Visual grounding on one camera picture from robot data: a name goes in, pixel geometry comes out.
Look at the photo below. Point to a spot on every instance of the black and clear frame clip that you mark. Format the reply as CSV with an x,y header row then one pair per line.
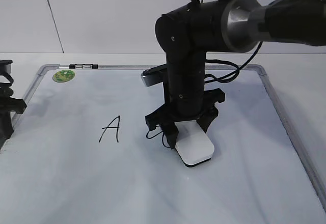
x,y
83,66

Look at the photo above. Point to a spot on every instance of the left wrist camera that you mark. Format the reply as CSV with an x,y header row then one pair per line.
x,y
5,66

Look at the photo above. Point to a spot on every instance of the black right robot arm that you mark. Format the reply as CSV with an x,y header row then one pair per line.
x,y
189,32

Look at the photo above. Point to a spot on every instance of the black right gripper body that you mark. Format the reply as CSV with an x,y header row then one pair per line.
x,y
167,114

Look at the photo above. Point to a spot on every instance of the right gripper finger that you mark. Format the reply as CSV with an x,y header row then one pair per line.
x,y
170,133
206,119

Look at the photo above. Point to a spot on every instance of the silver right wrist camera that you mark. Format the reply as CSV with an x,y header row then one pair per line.
x,y
154,75

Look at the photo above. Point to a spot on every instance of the round green magnet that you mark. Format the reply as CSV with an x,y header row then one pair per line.
x,y
63,76

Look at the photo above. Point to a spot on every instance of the white board with grey frame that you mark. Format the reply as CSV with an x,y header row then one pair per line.
x,y
79,154

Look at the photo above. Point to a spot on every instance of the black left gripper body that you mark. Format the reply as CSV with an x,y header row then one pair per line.
x,y
9,105

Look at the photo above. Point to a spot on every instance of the white board eraser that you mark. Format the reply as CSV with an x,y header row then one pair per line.
x,y
193,146

